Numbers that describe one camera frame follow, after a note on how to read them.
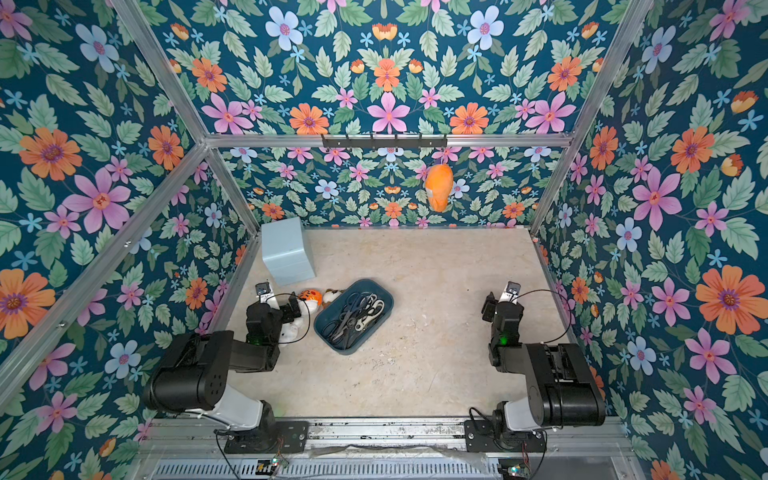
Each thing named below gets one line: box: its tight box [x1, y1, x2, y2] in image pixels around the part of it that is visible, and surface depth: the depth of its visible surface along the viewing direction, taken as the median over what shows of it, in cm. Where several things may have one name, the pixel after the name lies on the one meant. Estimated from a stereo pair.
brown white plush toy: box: [322, 288, 343, 308], surface depth 98 cm
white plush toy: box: [278, 300, 310, 344], surface depth 90 cm
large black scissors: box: [322, 303, 361, 350], surface depth 92 cm
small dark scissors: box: [328, 292, 376, 337], surface depth 95 cm
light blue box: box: [261, 216, 317, 286], surface depth 97 cm
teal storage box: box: [314, 279, 395, 355], surface depth 95 cm
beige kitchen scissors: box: [355, 294, 385, 332], surface depth 95 cm
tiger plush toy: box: [297, 289, 323, 311], surface depth 96 cm
